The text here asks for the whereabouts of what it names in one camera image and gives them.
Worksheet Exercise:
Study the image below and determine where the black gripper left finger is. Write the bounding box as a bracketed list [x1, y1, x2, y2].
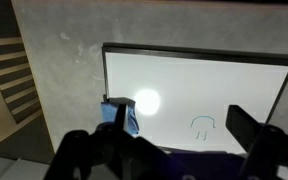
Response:
[114, 104, 127, 129]

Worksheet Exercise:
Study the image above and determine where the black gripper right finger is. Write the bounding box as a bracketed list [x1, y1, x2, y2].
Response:
[225, 105, 261, 152]

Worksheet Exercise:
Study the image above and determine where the blue towel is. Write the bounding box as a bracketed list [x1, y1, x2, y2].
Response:
[101, 97, 140, 135]

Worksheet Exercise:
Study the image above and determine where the black framed whiteboard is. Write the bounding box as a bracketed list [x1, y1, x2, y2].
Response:
[102, 43, 288, 153]

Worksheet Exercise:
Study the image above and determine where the light wooden chair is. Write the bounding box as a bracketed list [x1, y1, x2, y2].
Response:
[0, 37, 43, 142]

